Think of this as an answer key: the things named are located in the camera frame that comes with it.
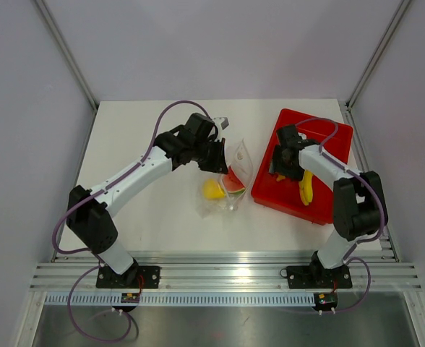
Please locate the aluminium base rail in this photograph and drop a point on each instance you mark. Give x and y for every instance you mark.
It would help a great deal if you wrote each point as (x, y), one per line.
(226, 271)

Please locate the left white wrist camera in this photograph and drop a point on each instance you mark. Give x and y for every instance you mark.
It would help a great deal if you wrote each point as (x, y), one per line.
(222, 123)

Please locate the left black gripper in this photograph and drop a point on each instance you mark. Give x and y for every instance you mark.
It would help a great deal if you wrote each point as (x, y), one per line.
(218, 165)

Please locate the watermelon slice toy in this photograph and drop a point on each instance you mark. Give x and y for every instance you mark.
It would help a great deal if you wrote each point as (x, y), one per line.
(231, 183)

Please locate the yellow pear toy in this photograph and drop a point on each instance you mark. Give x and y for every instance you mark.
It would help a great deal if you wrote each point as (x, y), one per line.
(212, 190)

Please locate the white slotted cable duct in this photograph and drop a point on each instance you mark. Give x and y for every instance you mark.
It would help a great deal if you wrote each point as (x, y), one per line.
(153, 299)

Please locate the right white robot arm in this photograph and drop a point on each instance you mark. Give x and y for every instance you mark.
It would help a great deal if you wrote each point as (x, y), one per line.
(359, 213)

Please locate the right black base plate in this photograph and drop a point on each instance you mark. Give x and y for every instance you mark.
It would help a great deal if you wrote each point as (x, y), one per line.
(310, 277)

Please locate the yellow banana bunch toy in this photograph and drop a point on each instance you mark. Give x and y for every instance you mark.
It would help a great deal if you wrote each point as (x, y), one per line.
(305, 188)

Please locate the aluminium frame post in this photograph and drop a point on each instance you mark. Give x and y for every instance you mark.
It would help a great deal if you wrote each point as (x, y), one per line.
(379, 51)
(54, 30)

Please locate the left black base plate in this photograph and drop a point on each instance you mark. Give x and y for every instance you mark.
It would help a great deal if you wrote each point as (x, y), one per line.
(146, 277)

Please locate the left aluminium frame post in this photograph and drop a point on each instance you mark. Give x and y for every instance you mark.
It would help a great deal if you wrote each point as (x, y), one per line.
(54, 30)

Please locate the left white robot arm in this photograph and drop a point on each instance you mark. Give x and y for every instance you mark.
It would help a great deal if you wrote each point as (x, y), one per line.
(92, 210)

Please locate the red plastic tray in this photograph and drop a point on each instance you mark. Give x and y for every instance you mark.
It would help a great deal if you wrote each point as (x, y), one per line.
(284, 195)

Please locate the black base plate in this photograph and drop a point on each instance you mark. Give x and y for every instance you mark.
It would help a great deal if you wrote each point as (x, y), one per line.
(146, 277)
(310, 277)

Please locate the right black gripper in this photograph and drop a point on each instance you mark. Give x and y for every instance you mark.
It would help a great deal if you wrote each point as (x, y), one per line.
(295, 174)

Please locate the clear zip top bag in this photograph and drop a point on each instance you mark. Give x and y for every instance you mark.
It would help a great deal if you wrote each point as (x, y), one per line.
(238, 158)

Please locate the right aluminium frame post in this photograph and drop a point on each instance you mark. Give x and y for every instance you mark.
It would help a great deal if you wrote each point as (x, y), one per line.
(379, 51)

